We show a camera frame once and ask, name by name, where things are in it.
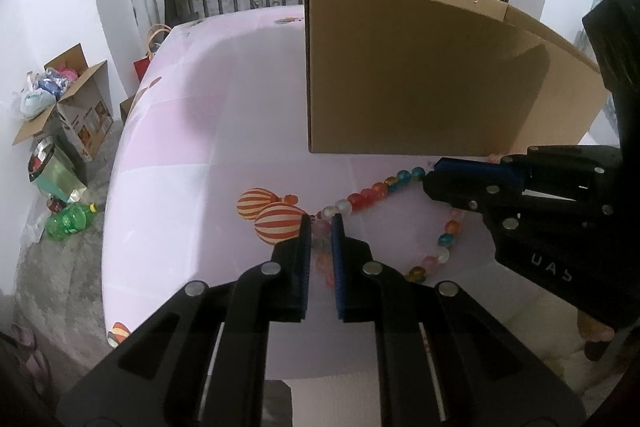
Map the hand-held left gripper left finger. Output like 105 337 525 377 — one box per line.
55 213 312 427

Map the green plastic bottle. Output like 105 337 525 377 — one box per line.
45 202 98 242

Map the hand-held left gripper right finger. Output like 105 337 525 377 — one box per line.
331 213 586 427

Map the red paper bag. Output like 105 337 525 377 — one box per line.
132 24 173 83

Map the open printed cardboard box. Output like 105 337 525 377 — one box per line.
12 43 113 163

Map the metal pot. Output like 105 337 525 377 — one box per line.
27 136 57 183

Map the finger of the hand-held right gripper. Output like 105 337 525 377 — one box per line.
434 146 621 214
422 172 581 230

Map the large brown cardboard box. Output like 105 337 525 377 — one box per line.
304 0 612 158

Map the person's right hand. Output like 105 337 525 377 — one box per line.
577 311 615 344

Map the colourful bead necklace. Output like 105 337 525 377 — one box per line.
312 167 468 290

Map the pink printed tablecloth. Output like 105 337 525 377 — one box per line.
102 4 621 380

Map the white plastic bag green print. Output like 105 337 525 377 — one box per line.
12 72 56 120

